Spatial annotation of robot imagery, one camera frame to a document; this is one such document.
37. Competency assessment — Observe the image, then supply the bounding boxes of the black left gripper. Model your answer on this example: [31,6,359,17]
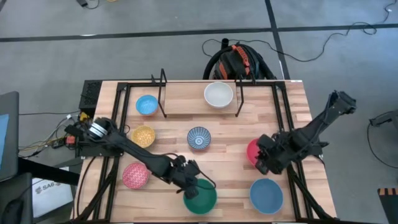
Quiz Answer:
[169,155,201,200]

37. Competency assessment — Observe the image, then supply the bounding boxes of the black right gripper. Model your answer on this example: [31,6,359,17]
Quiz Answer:
[254,133,292,175]

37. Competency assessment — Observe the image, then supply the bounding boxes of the large green bowl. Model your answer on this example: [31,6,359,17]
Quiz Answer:
[183,178,218,215]

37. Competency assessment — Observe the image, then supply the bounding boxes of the large red bowl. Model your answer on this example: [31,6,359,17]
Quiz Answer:
[246,138,262,167]

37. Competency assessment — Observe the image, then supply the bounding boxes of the large blue bowl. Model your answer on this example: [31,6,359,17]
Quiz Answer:
[249,178,284,215]

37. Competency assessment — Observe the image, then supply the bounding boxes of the small blue striped bowl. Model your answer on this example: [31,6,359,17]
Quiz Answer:
[187,126,212,151]

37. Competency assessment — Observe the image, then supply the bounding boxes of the small pink patterned bowl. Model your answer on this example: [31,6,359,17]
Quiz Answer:
[122,162,150,190]

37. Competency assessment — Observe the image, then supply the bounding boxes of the small yellow patterned bowl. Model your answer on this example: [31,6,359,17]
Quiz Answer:
[131,124,156,149]

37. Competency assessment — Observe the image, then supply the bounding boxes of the large white bowl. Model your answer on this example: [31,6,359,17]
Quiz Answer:
[203,81,234,109]

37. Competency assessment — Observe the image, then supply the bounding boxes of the small light blue bowl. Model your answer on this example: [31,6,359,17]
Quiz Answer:
[135,94,159,116]

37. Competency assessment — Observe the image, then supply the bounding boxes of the black and orange vacuum cleaner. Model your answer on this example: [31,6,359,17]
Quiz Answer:
[202,37,277,81]

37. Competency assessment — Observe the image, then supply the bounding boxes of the yellow black striped object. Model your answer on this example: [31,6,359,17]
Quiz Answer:
[377,187,398,224]

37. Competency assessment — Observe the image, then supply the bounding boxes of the white cardboard box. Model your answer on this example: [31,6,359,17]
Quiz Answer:
[32,167,75,218]

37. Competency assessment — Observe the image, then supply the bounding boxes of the dark monitor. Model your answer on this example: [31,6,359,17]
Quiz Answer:
[0,91,20,182]

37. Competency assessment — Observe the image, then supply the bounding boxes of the black power adapter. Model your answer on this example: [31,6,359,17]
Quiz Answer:
[76,0,100,9]

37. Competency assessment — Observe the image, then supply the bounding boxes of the black aluminium table frame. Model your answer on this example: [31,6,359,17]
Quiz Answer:
[73,81,336,223]

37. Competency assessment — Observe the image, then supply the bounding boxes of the black stand with cable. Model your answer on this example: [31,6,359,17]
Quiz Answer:
[366,109,398,170]

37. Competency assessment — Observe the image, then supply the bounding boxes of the long black floor cable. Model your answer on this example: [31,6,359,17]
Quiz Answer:
[201,21,379,63]

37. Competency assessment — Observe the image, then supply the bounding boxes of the bundle of coloured cables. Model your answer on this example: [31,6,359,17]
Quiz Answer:
[18,111,83,158]

